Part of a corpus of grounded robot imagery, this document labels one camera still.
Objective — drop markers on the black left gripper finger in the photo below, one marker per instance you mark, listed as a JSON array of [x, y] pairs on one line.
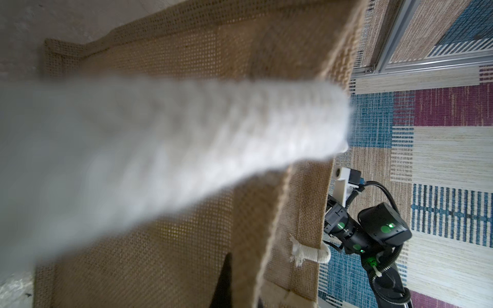
[[222, 297]]

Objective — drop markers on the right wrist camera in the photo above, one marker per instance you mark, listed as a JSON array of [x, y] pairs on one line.
[[346, 180]]

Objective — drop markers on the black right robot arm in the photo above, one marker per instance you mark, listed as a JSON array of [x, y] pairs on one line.
[[377, 235]]

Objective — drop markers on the burlap tote bag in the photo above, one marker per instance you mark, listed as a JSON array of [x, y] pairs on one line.
[[145, 157]]

